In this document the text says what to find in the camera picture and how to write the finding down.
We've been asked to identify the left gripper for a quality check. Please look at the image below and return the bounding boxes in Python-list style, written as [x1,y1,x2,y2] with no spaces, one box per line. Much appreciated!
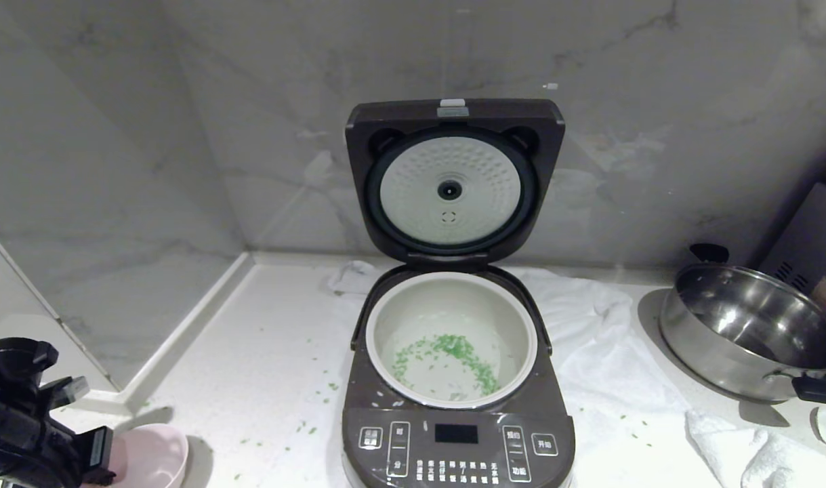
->
[0,405,116,488]

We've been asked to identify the pink bowl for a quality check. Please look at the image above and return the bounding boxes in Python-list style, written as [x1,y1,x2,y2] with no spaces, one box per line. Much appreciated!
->
[112,423,190,488]

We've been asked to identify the grey open rice cooker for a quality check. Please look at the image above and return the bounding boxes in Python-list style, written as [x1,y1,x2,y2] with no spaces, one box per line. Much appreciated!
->
[340,263,577,488]

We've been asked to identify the green rice grains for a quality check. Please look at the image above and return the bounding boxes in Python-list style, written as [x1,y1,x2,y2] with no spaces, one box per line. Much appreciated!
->
[390,332,502,398]

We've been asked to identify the white inner cooking pot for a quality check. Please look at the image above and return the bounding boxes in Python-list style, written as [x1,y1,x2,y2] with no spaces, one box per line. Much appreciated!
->
[365,272,539,411]

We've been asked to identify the rice cooker lid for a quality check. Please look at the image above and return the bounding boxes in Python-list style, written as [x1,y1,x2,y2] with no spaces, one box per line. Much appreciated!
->
[345,98,566,266]

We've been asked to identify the stainless steel pot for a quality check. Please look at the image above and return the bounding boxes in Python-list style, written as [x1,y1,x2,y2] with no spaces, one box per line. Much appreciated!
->
[658,243,826,407]

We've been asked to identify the white cloth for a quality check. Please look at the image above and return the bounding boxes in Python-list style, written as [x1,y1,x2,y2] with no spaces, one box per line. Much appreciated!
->
[327,260,722,488]

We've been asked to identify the white terry towel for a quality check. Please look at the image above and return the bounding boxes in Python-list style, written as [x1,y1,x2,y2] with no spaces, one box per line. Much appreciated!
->
[685,407,826,488]

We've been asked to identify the grey appliance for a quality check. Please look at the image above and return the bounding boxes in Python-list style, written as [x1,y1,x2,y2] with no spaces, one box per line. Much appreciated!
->
[757,141,826,325]

